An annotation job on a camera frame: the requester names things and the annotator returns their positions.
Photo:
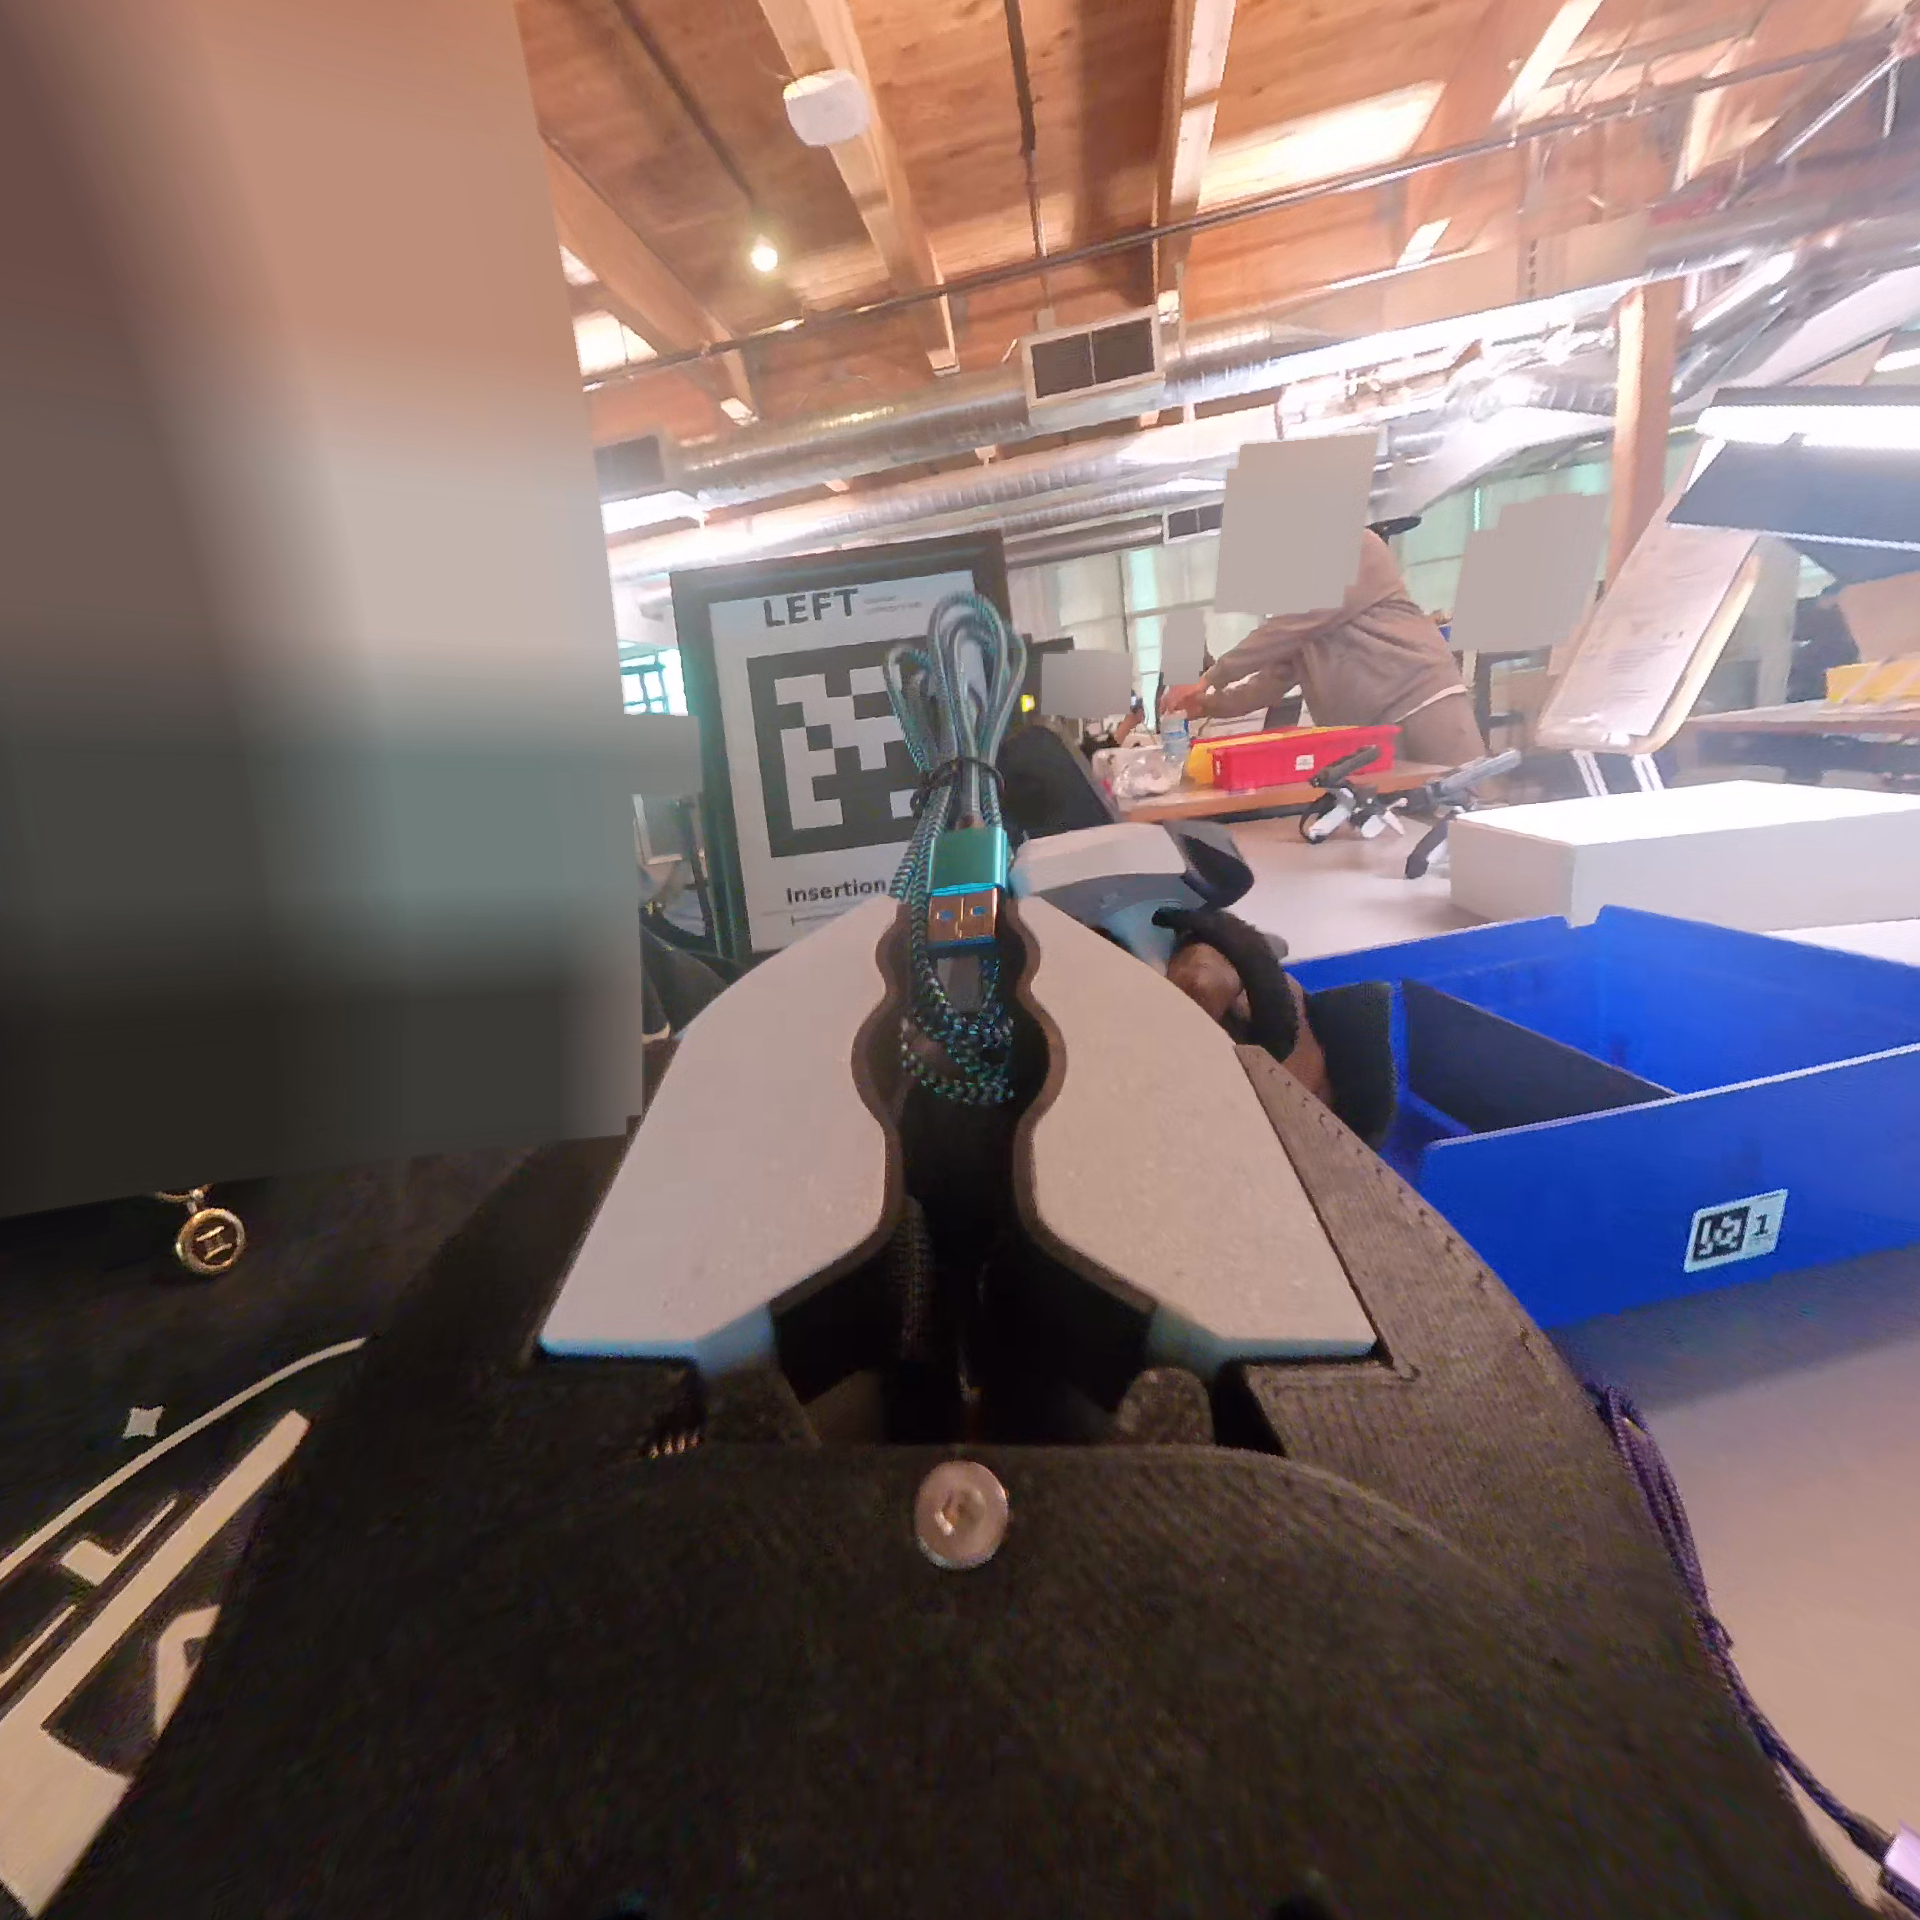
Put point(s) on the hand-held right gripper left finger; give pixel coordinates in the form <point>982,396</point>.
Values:
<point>751,1171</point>

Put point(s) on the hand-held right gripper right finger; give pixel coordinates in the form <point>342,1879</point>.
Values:
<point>1186,1171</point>

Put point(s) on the person's left hand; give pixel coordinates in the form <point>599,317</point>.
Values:
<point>1202,989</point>

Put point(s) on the clear water bottle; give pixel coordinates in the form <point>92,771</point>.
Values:
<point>1176,739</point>

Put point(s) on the red plastic bin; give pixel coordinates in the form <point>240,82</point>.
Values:
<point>1290,761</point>

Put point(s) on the spare hand-held gripper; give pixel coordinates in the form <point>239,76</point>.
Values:
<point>1447,802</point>
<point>1350,796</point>

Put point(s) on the framed marker tag sign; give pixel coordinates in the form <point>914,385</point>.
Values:
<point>751,780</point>

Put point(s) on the blue plastic bin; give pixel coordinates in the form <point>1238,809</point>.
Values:
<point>1575,1200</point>

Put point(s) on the ceiling air vent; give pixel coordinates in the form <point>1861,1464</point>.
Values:
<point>1095,357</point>

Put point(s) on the round metal pendant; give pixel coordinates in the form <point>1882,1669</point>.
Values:
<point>206,1240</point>

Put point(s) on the white flat box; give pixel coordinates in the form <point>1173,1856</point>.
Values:
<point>1680,855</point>

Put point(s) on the tilted document board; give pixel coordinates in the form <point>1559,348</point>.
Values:
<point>1652,629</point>

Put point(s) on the white ceiling access point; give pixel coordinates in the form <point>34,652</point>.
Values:
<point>822,105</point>

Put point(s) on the black framed light panel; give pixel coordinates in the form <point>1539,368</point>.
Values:
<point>1800,481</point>

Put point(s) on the silver ventilation duct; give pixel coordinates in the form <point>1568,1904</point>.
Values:
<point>901,412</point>

